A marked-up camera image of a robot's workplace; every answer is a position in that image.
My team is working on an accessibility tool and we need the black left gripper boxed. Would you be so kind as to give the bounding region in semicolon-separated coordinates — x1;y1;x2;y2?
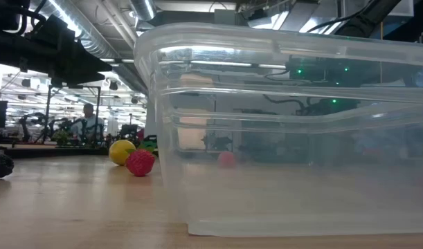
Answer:
0;15;112;86

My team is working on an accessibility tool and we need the yellow toy lemon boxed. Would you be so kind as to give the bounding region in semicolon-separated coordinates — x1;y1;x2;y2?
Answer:
108;139;137;166

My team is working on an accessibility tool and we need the silver ventilation duct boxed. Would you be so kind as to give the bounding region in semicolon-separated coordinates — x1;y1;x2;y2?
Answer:
27;0;150;95

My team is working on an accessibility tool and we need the person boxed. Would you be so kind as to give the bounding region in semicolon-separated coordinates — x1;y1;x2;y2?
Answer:
71;102;105;143

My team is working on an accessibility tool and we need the clear plastic tupperware container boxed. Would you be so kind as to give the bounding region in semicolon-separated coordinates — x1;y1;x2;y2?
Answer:
134;22;423;238

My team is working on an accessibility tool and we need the black background table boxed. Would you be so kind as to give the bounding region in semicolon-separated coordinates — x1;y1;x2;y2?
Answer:
0;144;110;160

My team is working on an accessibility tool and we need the bright green toy leaf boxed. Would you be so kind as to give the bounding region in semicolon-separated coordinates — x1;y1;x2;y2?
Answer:
137;134;159;155

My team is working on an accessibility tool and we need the red toy strawberry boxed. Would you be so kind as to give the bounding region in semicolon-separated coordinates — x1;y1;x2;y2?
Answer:
125;149;156;178

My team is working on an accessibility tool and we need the background green plant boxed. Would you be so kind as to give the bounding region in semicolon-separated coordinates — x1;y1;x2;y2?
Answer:
51;129;71;146

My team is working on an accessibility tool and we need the pink round toy fruit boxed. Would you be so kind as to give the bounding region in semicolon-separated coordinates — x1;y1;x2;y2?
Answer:
217;151;237;169

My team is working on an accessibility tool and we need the dark toy blackberry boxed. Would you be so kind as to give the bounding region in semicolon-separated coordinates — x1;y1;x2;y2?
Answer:
0;154;15;181

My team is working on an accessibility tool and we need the black background stand frame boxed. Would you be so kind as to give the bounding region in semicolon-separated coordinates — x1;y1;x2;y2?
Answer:
44;84;102;146

